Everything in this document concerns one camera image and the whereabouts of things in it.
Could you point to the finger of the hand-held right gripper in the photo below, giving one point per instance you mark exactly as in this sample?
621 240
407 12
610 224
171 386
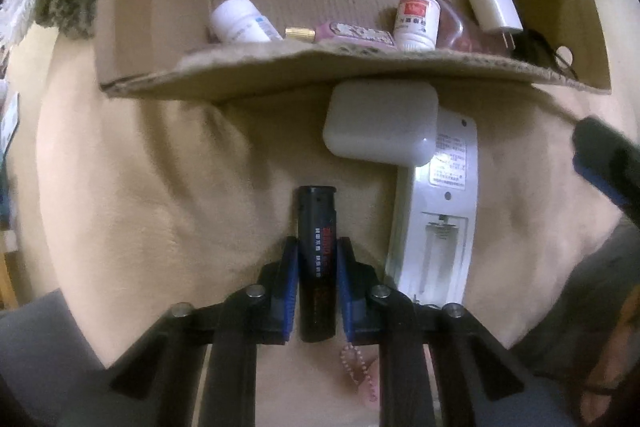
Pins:
607 157

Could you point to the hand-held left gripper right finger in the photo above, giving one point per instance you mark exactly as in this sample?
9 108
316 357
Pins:
346 292

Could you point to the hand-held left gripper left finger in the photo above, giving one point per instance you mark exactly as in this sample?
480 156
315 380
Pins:
289 292

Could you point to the black cylindrical battery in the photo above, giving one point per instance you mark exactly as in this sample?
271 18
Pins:
317 257

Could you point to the white remote control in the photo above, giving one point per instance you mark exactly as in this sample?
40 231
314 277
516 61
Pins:
440 227

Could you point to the white earbuds case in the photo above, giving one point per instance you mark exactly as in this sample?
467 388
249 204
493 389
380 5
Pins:
380 122

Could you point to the white plug charger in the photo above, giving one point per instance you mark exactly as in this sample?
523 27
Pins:
492 9

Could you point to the white bottle red label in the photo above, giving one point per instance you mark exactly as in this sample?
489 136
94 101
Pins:
416 22

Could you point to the pink patterned bottle gold cap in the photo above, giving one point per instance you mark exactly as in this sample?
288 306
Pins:
350 34

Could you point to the white bottle blue label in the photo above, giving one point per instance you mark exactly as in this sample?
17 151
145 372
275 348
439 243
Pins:
240 19

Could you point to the beige bed sheet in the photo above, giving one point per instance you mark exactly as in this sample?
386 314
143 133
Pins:
125 207

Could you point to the person's bare foot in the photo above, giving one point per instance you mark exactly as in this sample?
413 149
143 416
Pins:
612 372

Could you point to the person's grey trousers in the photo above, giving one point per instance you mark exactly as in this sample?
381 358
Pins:
40 347

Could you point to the yellow wooden frame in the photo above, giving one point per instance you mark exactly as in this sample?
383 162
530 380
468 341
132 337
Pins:
7 277

